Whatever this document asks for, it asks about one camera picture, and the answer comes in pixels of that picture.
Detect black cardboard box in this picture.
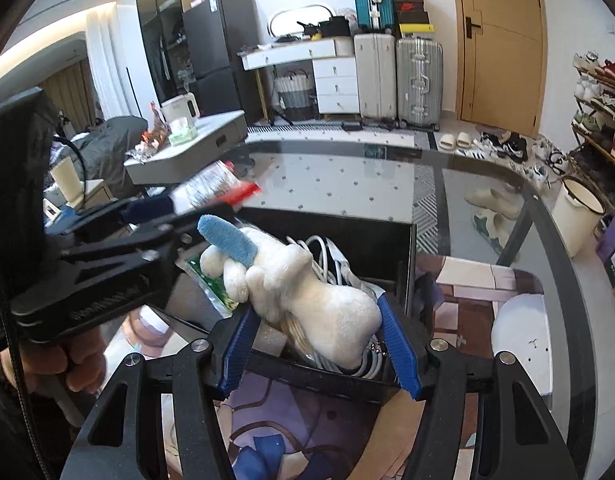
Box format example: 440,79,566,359
152,205,428,406

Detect green wipes pack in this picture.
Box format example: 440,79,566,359
167,120,198,147

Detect green medicine packet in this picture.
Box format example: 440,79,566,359
177,255,243,318

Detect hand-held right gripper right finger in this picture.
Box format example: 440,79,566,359
376,292,583,480

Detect white suitcase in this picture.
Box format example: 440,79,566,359
354,34,398,120

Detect striped floor rug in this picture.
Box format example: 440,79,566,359
247,121,438,148

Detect black white socks pack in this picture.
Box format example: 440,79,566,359
337,340,388,378

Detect printed table mat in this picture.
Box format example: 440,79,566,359
112,255,553,480

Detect beige slipper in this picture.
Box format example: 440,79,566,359
473,210,521,256
465,187,525,221

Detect black fridge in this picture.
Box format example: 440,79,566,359
182,0,248,113

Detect dark grey blanket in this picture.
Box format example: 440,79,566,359
72,115,150,186

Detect pile of sneakers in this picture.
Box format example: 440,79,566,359
457,130,568,186

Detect black bag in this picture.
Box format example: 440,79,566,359
320,16,351,38

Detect cream knit item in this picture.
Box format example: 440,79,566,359
280,317,328,361

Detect grey side table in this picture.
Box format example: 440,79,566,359
123,110,249,186

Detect rows of assorted shoes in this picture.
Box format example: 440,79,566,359
571,51,615,171

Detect red snack wrappers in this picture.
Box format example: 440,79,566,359
132,102,170,161

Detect woven basket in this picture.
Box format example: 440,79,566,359
274,71,315,121

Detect pair of white slides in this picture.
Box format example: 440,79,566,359
439,132,473,152

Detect white curtain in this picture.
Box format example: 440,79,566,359
84,2,138,126

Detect silver suitcase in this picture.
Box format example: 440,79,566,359
395,37,444,127

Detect white kettle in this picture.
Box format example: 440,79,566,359
160,92,200,133

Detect white enamel bucket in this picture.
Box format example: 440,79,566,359
552,176,608,257

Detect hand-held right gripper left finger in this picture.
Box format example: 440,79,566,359
62,305,260,480

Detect white cable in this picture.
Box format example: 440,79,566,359
284,234,358,281

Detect wooden shoe rack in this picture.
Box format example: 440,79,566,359
570,51,615,181

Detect stack of shoe boxes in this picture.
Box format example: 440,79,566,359
391,0,432,39

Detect oval mirror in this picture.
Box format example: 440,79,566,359
268,4,337,38

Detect wooden door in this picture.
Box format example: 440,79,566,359
448,0,547,136

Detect person's left hand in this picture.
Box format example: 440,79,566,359
0,327,108,396

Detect dark glass cabinet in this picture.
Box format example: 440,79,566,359
134,0,188,106

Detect white plush toy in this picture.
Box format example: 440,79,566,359
197,214,381,367

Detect white round stool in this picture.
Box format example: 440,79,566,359
490,294,548,401

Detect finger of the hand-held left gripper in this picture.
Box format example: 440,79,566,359
44,195,178,236
57,209,238,266

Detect white vanity desk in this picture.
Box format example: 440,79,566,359
240,39,361,123

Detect brown curtain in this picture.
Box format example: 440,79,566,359
40,60,95,126

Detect red white snack packet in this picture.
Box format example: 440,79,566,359
170,160,262,213

